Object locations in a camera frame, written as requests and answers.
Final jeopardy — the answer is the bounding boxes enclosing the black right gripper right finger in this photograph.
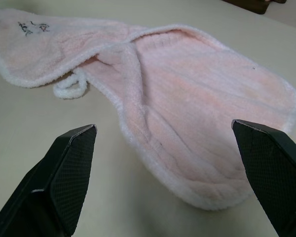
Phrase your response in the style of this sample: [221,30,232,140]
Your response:
[231,118,296,237]

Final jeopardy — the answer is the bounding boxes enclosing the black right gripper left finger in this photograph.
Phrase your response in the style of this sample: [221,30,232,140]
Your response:
[0,124,98,237]

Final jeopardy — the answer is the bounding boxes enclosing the pink towel with white trim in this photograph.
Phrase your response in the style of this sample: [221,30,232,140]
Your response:
[0,7,296,211]

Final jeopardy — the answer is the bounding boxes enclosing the dark brown wooden object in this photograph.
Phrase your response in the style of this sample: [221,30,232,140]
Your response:
[222,0,271,15]

